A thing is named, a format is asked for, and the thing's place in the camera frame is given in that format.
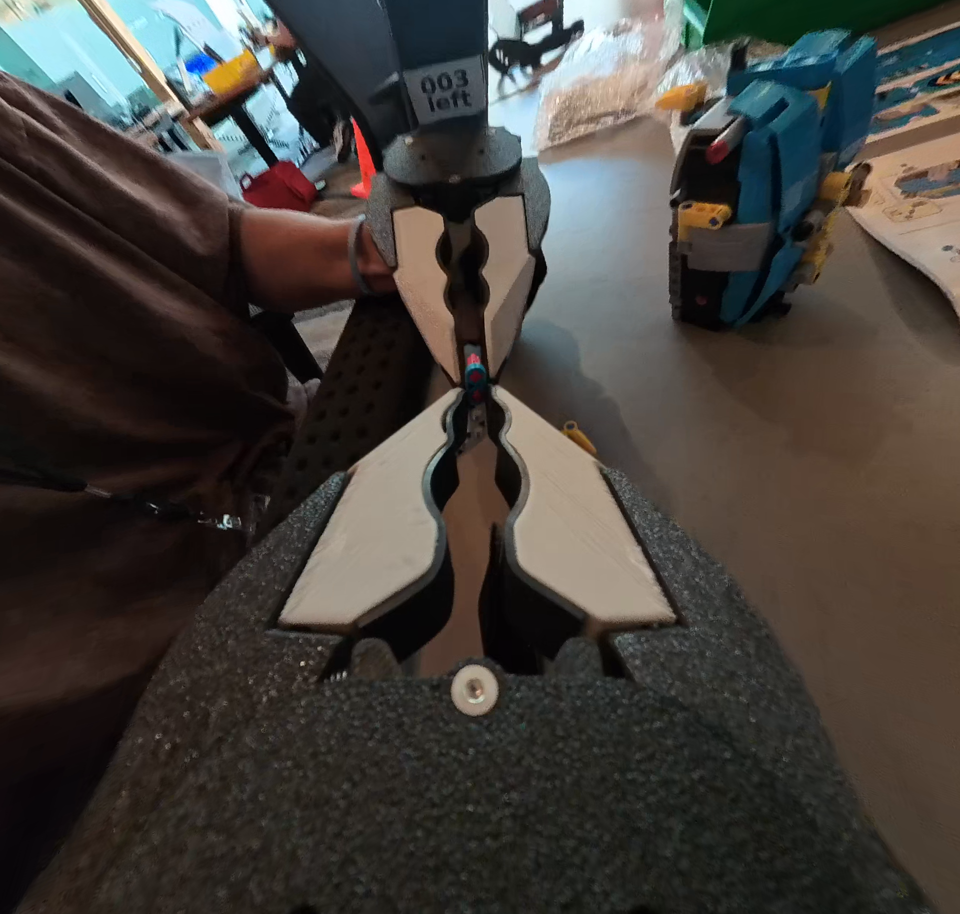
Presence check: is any wooden support post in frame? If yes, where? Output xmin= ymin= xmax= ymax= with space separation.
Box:
xmin=41 ymin=0 xmax=226 ymax=151

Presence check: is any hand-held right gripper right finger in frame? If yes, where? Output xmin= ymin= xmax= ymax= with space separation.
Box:
xmin=486 ymin=386 xmax=678 ymax=637

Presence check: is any person's left hand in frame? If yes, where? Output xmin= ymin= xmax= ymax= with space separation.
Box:
xmin=358 ymin=216 xmax=400 ymax=298

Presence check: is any red bag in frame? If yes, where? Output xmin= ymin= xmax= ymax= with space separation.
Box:
xmin=240 ymin=162 xmax=320 ymax=213

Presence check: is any orange traffic cone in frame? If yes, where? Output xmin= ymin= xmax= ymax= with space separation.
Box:
xmin=348 ymin=117 xmax=378 ymax=201

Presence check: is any instruction booklet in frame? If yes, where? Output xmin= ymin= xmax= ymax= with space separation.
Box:
xmin=847 ymin=150 xmax=960 ymax=292

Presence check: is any yellow plastic bin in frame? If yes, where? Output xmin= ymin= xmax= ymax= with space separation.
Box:
xmin=202 ymin=50 xmax=260 ymax=96

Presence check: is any sticker sheet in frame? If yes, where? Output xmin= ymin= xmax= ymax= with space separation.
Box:
xmin=870 ymin=21 xmax=960 ymax=142

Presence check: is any bubble wrap bag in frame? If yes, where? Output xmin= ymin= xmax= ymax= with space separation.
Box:
xmin=534 ymin=21 xmax=676 ymax=151
xmin=652 ymin=47 xmax=740 ymax=105

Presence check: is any grey wristband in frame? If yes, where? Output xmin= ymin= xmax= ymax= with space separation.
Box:
xmin=346 ymin=215 xmax=372 ymax=298

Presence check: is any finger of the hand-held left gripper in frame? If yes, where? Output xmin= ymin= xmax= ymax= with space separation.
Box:
xmin=476 ymin=197 xmax=537 ymax=384
xmin=393 ymin=207 xmax=470 ymax=390

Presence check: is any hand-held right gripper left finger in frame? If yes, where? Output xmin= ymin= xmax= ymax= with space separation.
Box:
xmin=277 ymin=387 xmax=466 ymax=635

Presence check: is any grey blue brick robot model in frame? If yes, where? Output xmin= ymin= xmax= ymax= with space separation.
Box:
xmin=656 ymin=29 xmax=879 ymax=330

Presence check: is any person's left forearm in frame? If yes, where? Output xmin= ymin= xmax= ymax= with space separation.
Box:
xmin=240 ymin=205 xmax=369 ymax=311

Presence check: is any metal lanyard clip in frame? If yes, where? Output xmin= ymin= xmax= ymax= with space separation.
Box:
xmin=146 ymin=497 xmax=245 ymax=532

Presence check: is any black office chair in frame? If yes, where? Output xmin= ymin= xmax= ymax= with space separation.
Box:
xmin=236 ymin=0 xmax=399 ymax=142

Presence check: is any person's brown clothing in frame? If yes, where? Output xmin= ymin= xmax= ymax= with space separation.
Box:
xmin=0 ymin=70 xmax=301 ymax=914

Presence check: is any dark perforated chair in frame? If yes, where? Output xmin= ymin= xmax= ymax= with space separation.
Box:
xmin=255 ymin=299 xmax=436 ymax=540

